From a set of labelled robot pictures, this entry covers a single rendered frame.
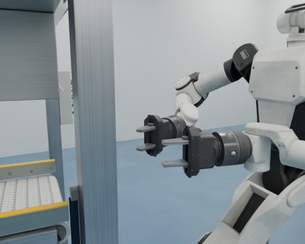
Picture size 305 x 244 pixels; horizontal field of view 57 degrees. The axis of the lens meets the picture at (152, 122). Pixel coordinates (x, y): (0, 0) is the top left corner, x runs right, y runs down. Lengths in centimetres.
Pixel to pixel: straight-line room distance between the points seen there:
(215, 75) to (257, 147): 49
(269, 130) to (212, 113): 486
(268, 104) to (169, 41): 405
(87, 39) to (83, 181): 22
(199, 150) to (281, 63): 38
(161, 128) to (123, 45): 373
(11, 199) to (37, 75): 29
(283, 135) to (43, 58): 59
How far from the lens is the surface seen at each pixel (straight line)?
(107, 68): 46
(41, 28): 72
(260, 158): 77
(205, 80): 118
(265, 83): 95
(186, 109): 99
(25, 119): 420
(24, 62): 72
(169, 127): 88
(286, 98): 90
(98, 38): 46
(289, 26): 99
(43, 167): 82
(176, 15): 505
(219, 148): 70
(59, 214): 57
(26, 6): 68
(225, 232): 98
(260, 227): 98
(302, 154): 70
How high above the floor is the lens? 118
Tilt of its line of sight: 11 degrees down
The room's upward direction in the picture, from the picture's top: straight up
